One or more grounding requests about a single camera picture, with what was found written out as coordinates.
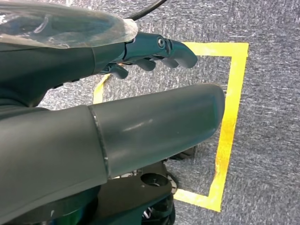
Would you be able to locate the yellow floor tape square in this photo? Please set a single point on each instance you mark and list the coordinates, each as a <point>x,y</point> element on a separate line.
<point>234,93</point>

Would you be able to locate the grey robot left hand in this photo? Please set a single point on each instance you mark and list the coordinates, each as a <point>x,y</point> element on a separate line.
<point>58,139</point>

